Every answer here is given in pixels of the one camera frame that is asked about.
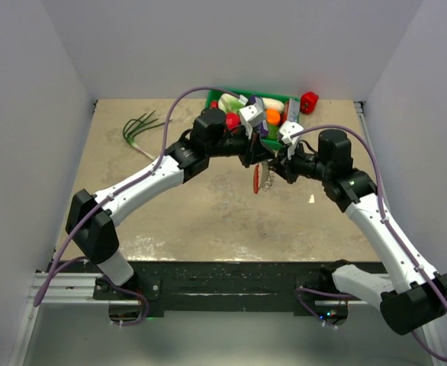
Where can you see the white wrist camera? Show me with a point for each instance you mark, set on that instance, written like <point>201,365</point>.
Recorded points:
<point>245,115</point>
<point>288,136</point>

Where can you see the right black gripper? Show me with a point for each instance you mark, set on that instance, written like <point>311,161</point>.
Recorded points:
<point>284,168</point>

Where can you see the green plastic bin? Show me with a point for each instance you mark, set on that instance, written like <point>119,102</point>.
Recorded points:
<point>214,95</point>

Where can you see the red grey box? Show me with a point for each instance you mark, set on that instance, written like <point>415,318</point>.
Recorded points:
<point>291,111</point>

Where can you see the white green cabbage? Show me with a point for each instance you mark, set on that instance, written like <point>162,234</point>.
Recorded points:
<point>230,104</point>

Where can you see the purple white box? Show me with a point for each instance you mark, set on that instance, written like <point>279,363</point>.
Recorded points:
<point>258,115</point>

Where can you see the red apple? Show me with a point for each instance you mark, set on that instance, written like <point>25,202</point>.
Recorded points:
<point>232,120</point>

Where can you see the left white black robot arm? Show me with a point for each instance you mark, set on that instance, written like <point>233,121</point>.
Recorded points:
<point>93,218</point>

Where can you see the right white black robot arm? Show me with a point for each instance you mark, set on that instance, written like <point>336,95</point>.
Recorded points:
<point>415,292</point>

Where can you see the red bell pepper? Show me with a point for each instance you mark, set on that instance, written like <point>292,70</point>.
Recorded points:
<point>308,102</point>

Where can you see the orange fruit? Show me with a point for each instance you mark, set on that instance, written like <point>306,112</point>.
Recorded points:
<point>273,117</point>

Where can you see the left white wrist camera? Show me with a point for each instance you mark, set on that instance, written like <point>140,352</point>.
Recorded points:
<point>245,115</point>

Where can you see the white radish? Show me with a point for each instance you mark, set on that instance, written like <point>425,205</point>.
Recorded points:
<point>273,104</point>

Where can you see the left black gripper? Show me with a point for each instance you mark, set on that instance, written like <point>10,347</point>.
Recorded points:
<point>255,151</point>

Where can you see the green spring onion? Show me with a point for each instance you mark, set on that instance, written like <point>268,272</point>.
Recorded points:
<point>136,126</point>

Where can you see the green vegetable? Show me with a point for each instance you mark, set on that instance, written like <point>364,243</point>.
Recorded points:
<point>272,132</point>

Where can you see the black base frame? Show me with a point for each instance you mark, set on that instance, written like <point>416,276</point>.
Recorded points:
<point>301,288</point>

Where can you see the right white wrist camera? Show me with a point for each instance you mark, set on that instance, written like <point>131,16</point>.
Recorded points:
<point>288,136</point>

